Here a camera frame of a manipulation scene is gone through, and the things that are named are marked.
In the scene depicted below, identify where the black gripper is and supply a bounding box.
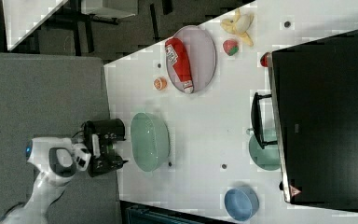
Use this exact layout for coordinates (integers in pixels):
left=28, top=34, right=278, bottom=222
left=83, top=119, right=127, bottom=177

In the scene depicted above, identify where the green strainer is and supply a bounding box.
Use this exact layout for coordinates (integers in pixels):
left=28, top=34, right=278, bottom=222
left=131, top=113, right=170, bottom=172

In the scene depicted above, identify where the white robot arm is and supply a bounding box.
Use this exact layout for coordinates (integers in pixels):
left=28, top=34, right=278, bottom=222
left=0, top=119, right=126, bottom=224

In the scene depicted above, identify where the orange slice toy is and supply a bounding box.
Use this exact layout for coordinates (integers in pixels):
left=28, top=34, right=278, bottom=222
left=154, top=77, right=167, bottom=91

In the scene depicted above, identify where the red ketchup bottle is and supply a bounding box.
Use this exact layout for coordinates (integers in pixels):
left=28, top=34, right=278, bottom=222
left=165, top=37, right=194, bottom=94

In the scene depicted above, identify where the grey round plate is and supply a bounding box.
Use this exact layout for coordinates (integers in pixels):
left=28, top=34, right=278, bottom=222
left=165, top=25, right=216, bottom=92

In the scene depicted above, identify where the pink toy strawberry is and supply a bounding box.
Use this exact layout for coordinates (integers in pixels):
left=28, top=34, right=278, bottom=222
left=223, top=39, right=239, bottom=56

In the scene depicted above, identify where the blue bowl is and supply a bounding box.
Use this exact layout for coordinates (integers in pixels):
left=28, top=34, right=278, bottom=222
left=224, top=186, right=259, bottom=221

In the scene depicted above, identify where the green cup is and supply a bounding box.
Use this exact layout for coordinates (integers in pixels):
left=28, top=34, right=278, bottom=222
left=247, top=128, right=281, bottom=171

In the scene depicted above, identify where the peeled banana toy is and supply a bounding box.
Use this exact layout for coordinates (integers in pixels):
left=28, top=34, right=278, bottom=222
left=220, top=8, right=254, bottom=47

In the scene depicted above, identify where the small red strawberry toy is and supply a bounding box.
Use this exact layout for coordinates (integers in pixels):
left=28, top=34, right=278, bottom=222
left=260, top=52, right=270, bottom=67

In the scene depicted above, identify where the toaster oven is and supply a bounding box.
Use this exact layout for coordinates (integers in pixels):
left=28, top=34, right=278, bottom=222
left=251, top=29, right=358, bottom=212

